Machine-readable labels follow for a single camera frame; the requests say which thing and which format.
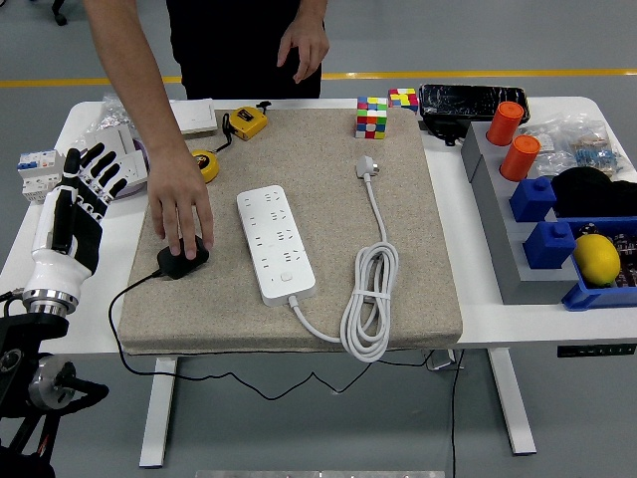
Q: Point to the white table leg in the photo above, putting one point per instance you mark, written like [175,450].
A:
[156,423]
[512,408]

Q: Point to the clear bag metal parts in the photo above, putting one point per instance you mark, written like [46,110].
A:
[112,117]

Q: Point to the person's left hand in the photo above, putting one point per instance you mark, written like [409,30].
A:
[306,45]

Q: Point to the white circuit breaker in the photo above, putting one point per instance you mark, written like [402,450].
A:
[37,174]

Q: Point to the person's left forearm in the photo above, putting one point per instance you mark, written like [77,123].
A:
[313,10]

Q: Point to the person's right forearm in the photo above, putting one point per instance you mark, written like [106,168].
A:
[129,65]

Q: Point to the black plastic tray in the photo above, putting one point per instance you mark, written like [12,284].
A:
[468,99]

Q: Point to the black cloth bundle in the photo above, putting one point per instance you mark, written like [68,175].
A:
[582,191]

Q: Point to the black table control panel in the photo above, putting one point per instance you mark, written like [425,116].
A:
[597,351]

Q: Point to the person's right hand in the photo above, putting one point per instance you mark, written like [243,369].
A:
[176,184]

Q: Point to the yellow lemon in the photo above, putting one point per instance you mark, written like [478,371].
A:
[597,259]

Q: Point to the blue block with knob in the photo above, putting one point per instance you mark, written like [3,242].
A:
[532,199]
[547,246]

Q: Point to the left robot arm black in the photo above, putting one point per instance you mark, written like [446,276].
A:
[30,348]

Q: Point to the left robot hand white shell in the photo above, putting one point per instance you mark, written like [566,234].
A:
[64,224]

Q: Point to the orange cylinder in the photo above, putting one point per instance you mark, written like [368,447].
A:
[503,124]
[520,159]

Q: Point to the dark brown packets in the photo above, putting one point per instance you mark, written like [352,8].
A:
[627,259]

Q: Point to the white wall switch panel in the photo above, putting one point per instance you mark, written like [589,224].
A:
[196,117]

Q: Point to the person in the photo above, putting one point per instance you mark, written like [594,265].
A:
[224,45]

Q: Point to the large yellow tape measure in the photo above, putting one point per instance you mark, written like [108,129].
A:
[208,164]

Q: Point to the grey-brown mat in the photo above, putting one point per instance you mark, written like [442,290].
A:
[323,164]

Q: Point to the grey stepped block stand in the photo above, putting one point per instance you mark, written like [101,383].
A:
[497,209]

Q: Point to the black plug adapter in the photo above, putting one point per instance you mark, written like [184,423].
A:
[181,259]

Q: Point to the clear bag white parts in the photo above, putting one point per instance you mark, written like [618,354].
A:
[545,142]

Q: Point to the white power strip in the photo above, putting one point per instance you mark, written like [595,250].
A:
[276,244]

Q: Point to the white wall socket panel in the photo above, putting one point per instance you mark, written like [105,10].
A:
[135,167]

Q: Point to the dark dotted small object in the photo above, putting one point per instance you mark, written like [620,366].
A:
[589,230]

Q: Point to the black chair base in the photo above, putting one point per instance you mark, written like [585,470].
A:
[60,19]

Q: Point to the purple plate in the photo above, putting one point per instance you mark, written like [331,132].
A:
[139,186]

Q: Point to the blue plastic bin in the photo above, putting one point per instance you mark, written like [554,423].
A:
[597,299]

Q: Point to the white switch box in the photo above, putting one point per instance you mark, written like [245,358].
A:
[117,139]

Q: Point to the clear bag blue components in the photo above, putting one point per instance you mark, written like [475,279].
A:
[597,152]

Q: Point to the silver under-table bracket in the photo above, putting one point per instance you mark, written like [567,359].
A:
[440,361]

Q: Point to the small yellow tape measure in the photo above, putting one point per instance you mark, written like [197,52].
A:
[246,122]

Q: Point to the white-edged puzzle cube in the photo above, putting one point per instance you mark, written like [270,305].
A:
[371,119]

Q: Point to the stickerless puzzle cube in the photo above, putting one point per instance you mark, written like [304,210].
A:
[403,99]

